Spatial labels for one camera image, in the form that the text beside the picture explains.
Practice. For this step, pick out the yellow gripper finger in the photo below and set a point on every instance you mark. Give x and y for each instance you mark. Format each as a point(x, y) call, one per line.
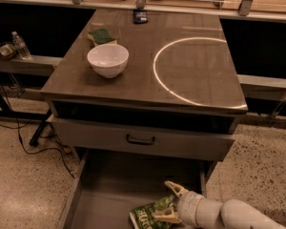
point(167, 215)
point(178, 190)

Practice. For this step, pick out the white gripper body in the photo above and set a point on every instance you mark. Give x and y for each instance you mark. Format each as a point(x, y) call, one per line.
point(187, 206)

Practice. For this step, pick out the green jalapeno chip bag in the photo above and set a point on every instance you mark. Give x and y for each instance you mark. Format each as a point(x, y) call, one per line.
point(142, 216)

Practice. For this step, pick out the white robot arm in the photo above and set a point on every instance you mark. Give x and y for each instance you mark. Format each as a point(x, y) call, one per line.
point(231, 214)

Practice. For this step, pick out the grey upper drawer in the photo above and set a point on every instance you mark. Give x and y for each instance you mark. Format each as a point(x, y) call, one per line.
point(174, 143)

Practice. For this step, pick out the open grey middle drawer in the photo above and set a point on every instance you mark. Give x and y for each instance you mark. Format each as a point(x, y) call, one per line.
point(110, 184)

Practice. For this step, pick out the grey cabinet counter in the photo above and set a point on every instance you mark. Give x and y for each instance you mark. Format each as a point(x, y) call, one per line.
point(178, 62)

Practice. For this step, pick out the grey side shelf right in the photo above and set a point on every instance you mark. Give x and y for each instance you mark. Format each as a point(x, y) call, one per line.
point(265, 88)

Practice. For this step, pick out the grey side shelf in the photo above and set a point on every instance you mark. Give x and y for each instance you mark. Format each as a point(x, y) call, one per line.
point(265, 88)
point(37, 65)

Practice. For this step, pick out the white ceramic bowl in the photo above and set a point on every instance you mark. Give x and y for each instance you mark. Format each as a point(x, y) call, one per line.
point(108, 60)

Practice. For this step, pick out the green and yellow sponge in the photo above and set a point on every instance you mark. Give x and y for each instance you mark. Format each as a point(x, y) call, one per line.
point(100, 37)

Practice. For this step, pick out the small dark blue packet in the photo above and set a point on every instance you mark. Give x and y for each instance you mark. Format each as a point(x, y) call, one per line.
point(140, 16)

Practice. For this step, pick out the grey side shelf left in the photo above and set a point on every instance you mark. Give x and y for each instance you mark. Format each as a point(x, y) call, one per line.
point(37, 65)

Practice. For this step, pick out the clear plastic water bottle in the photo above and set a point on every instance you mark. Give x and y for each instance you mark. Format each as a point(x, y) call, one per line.
point(21, 46)

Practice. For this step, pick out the dark bowl with items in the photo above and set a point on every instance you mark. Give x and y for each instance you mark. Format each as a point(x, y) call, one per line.
point(7, 51)

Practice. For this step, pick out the black drawer handle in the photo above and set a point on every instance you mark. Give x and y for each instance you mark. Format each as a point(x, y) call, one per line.
point(137, 141)

